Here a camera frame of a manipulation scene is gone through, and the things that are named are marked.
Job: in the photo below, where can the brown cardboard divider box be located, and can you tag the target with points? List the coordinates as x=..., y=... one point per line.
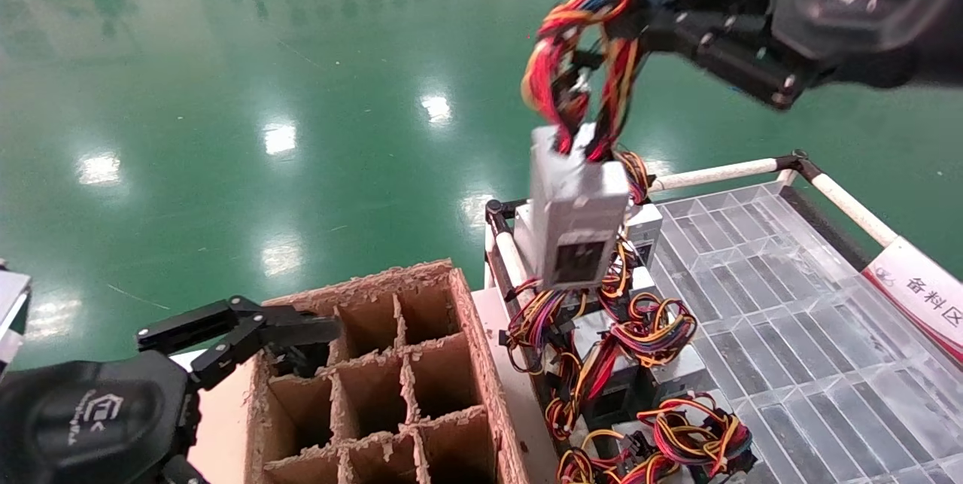
x=481, y=363

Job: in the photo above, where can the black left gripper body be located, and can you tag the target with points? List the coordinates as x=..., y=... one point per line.
x=75, y=424

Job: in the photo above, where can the white tube cart frame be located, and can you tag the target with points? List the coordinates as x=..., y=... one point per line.
x=715, y=174

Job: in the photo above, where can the clear plastic compartment tray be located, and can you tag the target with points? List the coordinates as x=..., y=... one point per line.
x=790, y=333

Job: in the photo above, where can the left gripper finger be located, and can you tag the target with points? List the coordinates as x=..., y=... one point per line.
x=195, y=318
x=226, y=356

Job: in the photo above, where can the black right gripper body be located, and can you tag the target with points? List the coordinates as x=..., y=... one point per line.
x=865, y=17

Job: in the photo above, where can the black foam strip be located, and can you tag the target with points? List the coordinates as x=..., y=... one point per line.
x=824, y=226

